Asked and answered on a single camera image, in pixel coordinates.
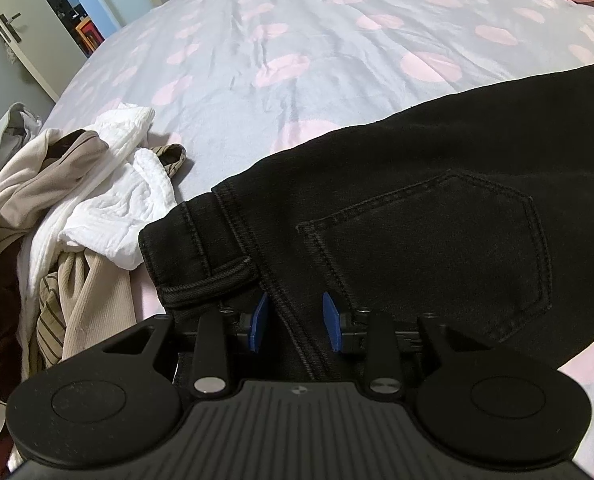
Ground white knit garment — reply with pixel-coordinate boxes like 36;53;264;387
17;104;176;378

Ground grey pink-dotted bed sheet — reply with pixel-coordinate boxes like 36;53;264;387
6;0;594;480

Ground beige ribbed garment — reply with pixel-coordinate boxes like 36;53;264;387
0;130;136;370

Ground black jeans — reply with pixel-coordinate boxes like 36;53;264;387
140;64;594;382

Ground striped brown garment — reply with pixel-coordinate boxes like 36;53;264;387
32;144;186;370

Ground cream bedroom door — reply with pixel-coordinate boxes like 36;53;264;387
0;0;86;101

